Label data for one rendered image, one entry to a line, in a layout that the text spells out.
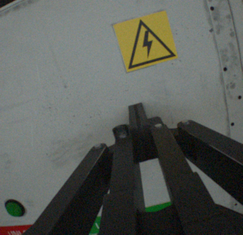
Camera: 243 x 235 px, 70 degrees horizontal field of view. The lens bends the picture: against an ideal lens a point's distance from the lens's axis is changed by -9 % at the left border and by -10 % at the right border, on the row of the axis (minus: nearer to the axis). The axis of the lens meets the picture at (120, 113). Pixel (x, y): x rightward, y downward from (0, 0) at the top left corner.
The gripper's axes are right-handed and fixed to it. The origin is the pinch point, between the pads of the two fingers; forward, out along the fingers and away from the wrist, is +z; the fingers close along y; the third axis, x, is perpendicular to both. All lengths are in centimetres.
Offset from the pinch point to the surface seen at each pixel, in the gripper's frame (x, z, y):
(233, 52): 2.6, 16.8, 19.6
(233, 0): 11.7, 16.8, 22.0
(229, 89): -4.0, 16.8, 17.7
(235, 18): 8.4, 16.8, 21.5
